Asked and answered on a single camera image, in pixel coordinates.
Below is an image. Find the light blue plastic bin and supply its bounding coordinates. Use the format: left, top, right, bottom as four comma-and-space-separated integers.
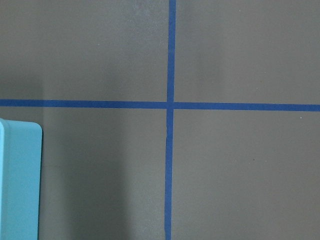
0, 119, 43, 240

